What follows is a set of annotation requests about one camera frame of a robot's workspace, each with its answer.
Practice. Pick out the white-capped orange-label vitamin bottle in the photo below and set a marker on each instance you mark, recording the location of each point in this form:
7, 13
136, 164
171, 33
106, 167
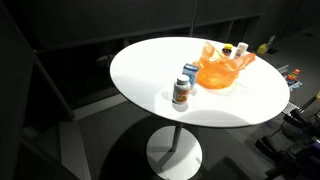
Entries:
181, 91

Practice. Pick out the grey table pole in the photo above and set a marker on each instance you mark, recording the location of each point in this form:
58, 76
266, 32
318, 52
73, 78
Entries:
176, 136

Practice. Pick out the white round table base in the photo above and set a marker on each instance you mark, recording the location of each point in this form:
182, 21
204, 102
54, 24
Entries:
176, 160

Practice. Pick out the black equipment stand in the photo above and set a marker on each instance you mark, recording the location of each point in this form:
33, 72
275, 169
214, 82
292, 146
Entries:
296, 150

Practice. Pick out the round white table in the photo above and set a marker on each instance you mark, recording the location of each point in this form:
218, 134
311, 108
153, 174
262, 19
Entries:
100, 36

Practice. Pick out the blue mentos container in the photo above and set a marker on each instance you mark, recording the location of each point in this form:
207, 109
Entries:
190, 71

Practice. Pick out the dark bottle with yellow cap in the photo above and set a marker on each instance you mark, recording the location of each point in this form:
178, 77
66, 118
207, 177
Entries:
227, 50

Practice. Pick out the orange-capped bottle in background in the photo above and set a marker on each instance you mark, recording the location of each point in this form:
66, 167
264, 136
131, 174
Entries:
292, 76

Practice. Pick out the white plastic bottle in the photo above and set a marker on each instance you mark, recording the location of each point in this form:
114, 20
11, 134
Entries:
240, 49

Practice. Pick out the yellow object in background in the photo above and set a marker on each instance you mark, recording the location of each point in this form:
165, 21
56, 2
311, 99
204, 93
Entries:
262, 49

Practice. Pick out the perforated metal plate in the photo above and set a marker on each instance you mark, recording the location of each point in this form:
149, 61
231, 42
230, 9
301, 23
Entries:
290, 108

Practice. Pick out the orange plastic bag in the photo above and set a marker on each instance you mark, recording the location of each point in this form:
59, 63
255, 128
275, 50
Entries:
216, 71

